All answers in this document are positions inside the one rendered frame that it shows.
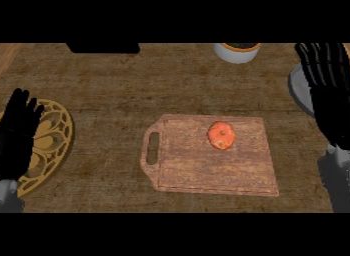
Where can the gold openwork round trivet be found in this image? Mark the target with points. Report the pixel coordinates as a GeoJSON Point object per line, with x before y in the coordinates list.
{"type": "Point", "coordinates": [46, 146]}

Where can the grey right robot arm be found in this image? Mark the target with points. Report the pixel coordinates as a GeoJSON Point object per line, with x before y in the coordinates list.
{"type": "Point", "coordinates": [343, 180]}

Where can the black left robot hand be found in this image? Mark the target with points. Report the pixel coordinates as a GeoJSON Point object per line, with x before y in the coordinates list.
{"type": "Point", "coordinates": [12, 143]}

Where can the grey pan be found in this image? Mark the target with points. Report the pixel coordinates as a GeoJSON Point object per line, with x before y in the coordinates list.
{"type": "Point", "coordinates": [302, 91]}

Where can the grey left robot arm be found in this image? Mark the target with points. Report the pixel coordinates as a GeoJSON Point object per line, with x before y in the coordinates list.
{"type": "Point", "coordinates": [3, 196]}

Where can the brown wooden cutting board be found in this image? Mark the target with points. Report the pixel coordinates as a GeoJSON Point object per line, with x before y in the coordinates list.
{"type": "Point", "coordinates": [213, 156]}

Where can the orange squash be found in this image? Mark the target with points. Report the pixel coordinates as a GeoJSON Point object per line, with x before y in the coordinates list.
{"type": "Point", "coordinates": [222, 135]}

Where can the white pot with orange rim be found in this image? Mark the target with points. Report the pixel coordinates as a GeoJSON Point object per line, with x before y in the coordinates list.
{"type": "Point", "coordinates": [237, 52]}

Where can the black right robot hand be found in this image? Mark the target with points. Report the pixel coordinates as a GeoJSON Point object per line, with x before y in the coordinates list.
{"type": "Point", "coordinates": [335, 110]}

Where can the black appliance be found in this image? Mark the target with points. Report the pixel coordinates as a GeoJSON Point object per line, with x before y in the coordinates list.
{"type": "Point", "coordinates": [104, 48]}

